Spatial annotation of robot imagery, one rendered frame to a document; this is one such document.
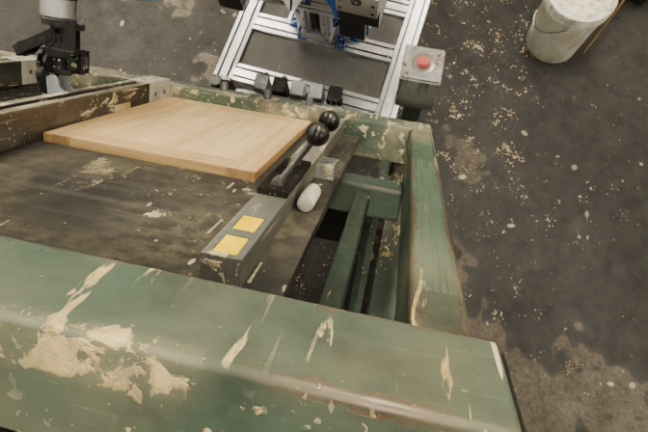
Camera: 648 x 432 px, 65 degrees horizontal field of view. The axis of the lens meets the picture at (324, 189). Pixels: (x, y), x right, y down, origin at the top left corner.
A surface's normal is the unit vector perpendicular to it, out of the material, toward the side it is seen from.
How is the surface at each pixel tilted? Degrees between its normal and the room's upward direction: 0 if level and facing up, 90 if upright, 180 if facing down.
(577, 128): 0
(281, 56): 0
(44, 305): 55
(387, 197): 35
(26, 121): 90
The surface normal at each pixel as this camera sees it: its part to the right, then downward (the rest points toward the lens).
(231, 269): -0.16, 0.29
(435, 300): 0.15, -0.94
